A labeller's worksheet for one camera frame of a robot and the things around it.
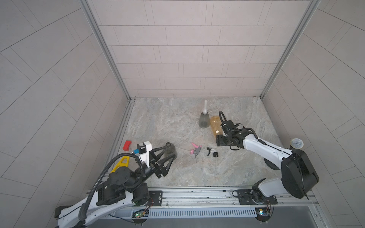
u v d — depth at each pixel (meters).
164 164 0.51
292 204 0.70
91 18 0.74
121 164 0.79
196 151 0.87
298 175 0.41
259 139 0.54
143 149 0.48
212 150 0.87
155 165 0.51
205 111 0.87
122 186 0.42
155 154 0.59
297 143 0.64
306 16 0.74
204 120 0.98
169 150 0.77
